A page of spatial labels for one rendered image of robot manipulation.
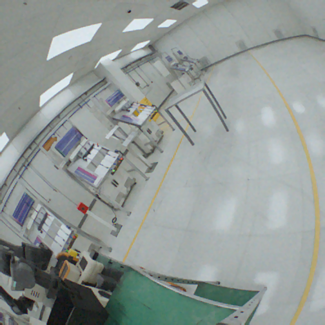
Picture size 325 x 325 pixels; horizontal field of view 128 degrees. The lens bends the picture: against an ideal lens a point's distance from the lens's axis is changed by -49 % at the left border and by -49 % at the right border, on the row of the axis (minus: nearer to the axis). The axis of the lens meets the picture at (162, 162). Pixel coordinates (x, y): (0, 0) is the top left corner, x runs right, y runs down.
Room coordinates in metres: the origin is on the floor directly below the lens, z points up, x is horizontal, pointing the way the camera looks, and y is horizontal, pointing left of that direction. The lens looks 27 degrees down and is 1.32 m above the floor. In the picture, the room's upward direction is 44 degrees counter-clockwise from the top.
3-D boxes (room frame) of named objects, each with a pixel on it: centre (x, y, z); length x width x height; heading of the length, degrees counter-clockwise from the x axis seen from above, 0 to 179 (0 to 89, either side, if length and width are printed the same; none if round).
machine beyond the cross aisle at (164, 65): (5.81, -2.87, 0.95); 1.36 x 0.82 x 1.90; 38
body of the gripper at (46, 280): (0.19, 0.47, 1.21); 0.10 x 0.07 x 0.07; 126
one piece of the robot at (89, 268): (0.56, 1.10, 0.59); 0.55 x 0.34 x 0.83; 126
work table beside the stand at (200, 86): (2.17, -0.98, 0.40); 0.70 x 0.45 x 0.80; 47
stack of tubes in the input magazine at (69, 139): (2.68, 0.95, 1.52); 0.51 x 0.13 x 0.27; 128
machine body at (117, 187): (2.74, 1.07, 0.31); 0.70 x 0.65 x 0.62; 128
